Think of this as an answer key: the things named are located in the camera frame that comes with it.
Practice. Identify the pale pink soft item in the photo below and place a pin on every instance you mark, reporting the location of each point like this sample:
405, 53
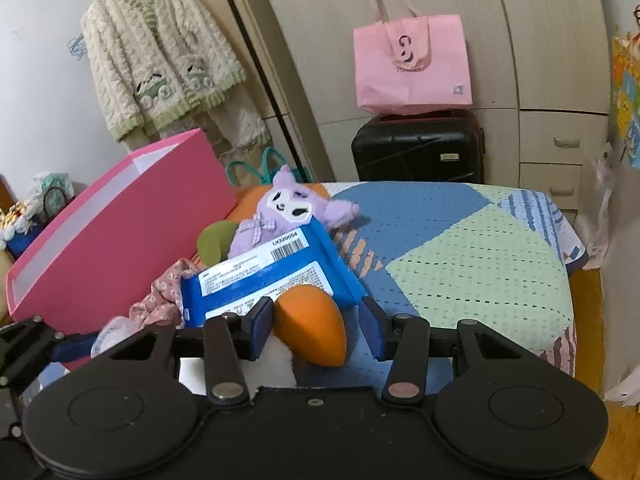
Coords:
115, 332

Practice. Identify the white plastic bag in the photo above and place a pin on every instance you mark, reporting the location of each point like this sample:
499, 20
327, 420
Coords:
625, 390

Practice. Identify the black rack pole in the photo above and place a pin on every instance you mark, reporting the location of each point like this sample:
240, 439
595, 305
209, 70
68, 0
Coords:
250, 40

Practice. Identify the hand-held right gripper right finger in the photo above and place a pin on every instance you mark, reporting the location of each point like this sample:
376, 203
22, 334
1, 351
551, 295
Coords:
372, 332

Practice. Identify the colourful printed bag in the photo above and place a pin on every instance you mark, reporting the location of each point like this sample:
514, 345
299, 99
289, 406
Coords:
627, 100

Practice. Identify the cream fleece pants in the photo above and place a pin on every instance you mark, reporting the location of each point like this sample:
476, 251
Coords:
240, 115

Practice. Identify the patchwork bed blanket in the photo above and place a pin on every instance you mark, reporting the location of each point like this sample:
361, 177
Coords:
450, 260

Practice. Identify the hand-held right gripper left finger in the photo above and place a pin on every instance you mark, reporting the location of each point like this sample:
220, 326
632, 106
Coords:
260, 327

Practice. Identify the pink tote bag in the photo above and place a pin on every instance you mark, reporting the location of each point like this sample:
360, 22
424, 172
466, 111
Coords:
415, 80

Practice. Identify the orange plush toy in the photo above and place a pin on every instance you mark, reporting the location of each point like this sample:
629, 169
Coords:
310, 325

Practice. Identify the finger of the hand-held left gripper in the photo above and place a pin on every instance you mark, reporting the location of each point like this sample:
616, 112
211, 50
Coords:
70, 350

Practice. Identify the pink storage box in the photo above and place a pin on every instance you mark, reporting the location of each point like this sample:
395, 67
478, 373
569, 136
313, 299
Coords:
125, 240

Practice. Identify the black suitcase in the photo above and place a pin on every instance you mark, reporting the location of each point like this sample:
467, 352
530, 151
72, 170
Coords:
415, 150

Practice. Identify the pale hanging plastic bag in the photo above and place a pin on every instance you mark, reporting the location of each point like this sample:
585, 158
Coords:
597, 220

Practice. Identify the beige wardrobe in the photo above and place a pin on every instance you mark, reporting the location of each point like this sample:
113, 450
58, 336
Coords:
525, 35

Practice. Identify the blue wet wipes packet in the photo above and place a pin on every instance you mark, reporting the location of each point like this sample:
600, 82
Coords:
300, 270

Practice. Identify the green plush piece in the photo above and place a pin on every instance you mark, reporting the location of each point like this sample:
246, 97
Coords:
215, 242

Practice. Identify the white and green wrapped bundle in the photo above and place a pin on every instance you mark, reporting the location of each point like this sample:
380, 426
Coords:
52, 187

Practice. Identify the pink floral cloth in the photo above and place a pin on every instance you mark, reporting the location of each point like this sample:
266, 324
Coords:
165, 295

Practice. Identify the cream fleece cardigan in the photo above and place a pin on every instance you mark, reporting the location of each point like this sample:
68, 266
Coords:
150, 50

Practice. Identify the purple plush toy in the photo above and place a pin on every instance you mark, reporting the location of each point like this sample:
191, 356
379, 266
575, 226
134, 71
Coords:
280, 205

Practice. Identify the flower bouquet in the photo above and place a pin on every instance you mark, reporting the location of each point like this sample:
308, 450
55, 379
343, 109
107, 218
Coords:
17, 220

